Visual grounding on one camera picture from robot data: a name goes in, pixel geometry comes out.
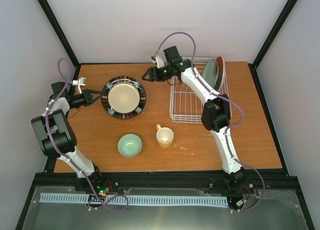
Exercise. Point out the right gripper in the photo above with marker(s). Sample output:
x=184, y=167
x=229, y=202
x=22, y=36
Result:
x=150, y=70

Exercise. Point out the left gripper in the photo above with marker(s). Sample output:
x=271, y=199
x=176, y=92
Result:
x=87, y=96

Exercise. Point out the black rimmed beige plate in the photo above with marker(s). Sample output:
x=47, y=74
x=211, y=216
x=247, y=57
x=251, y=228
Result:
x=123, y=97

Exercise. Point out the mint plate with flower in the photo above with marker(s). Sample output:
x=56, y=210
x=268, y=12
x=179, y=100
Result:
x=211, y=74

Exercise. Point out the red teal flower plate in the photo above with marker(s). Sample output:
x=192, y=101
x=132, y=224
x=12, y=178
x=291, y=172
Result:
x=220, y=72

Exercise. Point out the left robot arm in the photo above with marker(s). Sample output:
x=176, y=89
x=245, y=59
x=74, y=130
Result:
x=55, y=135

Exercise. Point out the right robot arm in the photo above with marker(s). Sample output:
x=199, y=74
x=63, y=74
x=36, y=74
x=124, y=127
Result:
x=216, y=113

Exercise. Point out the mint green bowl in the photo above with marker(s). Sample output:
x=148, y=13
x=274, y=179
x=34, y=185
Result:
x=129, y=145

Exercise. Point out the yellow mug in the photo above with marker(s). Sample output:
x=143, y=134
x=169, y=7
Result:
x=164, y=136

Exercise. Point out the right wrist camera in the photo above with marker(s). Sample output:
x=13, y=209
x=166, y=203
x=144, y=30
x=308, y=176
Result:
x=158, y=61

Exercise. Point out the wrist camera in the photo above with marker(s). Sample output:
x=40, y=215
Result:
x=158, y=61
x=79, y=83

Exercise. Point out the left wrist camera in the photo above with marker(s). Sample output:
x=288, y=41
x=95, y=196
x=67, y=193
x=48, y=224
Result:
x=79, y=83

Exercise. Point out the white wire dish rack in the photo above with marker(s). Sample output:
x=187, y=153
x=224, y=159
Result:
x=185, y=106

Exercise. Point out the left black frame post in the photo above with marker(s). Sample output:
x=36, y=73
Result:
x=58, y=30

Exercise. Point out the black frame post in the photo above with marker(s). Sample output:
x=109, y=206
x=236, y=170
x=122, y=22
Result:
x=58, y=30
x=288, y=7

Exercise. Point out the light blue cable duct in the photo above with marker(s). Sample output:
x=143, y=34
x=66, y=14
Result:
x=136, y=200

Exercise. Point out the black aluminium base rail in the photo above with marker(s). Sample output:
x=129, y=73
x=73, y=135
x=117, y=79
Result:
x=208, y=181

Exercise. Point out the right black frame post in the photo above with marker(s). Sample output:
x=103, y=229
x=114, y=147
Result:
x=288, y=7

